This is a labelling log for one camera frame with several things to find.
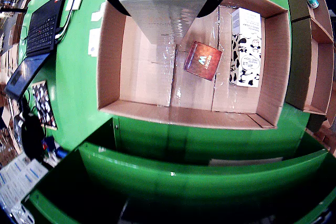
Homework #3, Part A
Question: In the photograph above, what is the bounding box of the cow print carton box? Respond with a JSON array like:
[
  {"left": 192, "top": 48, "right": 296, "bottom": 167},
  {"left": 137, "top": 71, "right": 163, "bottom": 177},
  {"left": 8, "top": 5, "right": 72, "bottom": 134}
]
[{"left": 229, "top": 7, "right": 263, "bottom": 88}]

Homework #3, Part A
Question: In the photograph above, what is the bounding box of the tall white cosmetic box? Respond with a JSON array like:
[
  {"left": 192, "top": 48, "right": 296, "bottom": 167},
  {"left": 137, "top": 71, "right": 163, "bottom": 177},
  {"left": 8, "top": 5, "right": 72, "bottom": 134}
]
[{"left": 118, "top": 0, "right": 208, "bottom": 45}]

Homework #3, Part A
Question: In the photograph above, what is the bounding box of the dark red carton box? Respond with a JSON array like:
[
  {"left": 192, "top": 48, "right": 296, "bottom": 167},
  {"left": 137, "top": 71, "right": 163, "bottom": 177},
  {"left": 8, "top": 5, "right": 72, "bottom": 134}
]
[{"left": 183, "top": 40, "right": 223, "bottom": 82}]

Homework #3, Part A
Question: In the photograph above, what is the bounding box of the shallow cardboard tray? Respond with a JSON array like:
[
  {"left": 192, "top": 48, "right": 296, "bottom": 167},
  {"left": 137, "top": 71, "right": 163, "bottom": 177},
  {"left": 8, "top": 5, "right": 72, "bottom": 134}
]
[{"left": 96, "top": 0, "right": 292, "bottom": 130}]

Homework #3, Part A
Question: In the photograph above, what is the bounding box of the divided cardboard box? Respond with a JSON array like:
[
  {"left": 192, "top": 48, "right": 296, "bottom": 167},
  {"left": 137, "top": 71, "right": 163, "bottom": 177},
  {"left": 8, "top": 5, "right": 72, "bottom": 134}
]
[{"left": 283, "top": 0, "right": 336, "bottom": 127}]

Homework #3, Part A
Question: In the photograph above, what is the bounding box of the white power adapter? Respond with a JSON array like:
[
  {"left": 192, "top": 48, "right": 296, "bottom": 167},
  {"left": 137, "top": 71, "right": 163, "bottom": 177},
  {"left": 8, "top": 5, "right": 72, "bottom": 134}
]
[{"left": 65, "top": 0, "right": 85, "bottom": 12}]

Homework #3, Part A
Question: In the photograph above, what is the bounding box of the white paper card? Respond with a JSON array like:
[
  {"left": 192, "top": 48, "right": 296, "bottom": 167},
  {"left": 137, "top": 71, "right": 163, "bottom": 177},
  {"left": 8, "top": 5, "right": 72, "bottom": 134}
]
[{"left": 90, "top": 8, "right": 106, "bottom": 23}]

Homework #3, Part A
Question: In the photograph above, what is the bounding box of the black laptop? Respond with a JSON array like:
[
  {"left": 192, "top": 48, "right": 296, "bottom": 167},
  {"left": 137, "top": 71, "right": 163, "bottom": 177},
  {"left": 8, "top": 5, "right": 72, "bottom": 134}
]
[{"left": 4, "top": 0, "right": 68, "bottom": 101}]

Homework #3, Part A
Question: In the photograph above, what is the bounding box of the black white patterned card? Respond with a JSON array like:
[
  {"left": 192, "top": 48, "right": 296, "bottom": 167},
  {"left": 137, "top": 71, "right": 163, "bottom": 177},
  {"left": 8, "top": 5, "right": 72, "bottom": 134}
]
[{"left": 31, "top": 80, "right": 58, "bottom": 131}]

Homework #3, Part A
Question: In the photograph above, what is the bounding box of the black rounded object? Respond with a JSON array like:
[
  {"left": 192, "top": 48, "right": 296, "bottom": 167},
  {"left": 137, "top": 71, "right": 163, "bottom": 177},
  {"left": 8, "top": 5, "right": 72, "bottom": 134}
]
[{"left": 20, "top": 112, "right": 45, "bottom": 162}]

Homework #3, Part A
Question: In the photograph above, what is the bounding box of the grey paper label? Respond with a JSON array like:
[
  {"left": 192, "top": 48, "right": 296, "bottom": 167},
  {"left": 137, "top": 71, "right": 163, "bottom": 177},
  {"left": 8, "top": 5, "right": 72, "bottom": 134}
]
[{"left": 208, "top": 157, "right": 284, "bottom": 167}]

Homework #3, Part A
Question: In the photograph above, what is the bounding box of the white printed paper sheet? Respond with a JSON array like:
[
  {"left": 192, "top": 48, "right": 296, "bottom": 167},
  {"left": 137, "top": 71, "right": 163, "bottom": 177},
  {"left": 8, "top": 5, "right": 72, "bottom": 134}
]
[{"left": 0, "top": 154, "right": 49, "bottom": 204}]

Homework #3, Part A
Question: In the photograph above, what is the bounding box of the white charger cable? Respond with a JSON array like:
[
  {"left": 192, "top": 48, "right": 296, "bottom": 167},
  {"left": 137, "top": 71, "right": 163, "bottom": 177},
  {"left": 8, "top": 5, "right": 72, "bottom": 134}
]
[{"left": 54, "top": 11, "right": 73, "bottom": 44}]

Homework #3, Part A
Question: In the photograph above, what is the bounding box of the blue tool handle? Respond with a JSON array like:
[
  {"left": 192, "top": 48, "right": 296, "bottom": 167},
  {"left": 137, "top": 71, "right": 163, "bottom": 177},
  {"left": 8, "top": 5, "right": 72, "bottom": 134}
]
[{"left": 54, "top": 145, "right": 68, "bottom": 158}]

